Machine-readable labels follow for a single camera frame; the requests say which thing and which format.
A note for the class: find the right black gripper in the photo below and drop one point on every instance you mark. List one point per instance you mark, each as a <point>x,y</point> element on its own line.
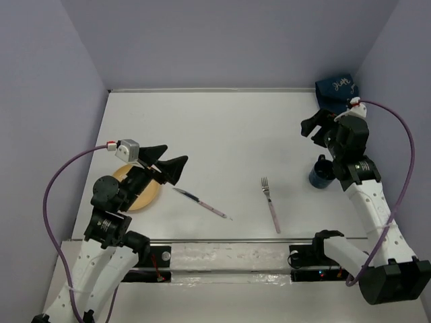
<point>324,117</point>

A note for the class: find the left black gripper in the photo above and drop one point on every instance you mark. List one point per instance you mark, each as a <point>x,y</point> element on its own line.
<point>171,169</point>

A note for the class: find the blue embroidered cloth placemat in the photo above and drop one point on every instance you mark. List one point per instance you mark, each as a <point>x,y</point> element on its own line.
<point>334,93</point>

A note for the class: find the yellow plate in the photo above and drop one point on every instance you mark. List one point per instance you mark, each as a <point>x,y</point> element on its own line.
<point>146,197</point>

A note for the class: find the knife with pink handle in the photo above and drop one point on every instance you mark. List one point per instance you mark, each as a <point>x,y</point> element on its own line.
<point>198,201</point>

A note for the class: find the dark blue mug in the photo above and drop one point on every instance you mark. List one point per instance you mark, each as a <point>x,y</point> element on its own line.
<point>321,174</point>

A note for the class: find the fork with pink handle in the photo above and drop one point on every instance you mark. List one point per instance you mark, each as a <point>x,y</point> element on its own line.
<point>266,192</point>

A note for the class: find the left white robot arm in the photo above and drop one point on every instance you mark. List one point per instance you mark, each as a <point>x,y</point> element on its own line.
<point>109,249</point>

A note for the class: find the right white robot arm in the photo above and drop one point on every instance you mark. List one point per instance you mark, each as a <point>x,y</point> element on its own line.
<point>391,272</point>

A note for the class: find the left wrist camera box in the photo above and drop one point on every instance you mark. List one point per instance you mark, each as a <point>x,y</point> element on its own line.
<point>127,151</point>

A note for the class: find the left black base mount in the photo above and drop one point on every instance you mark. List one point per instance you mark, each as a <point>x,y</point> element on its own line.
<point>154,268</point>

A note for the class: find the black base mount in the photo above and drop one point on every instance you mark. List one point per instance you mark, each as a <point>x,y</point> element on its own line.
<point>154,268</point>
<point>306,267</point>

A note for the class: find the metal table edge rail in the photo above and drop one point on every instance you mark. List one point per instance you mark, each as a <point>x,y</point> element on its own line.
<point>233,241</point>

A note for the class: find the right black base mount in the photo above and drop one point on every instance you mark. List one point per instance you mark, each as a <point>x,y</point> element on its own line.
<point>306,267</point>

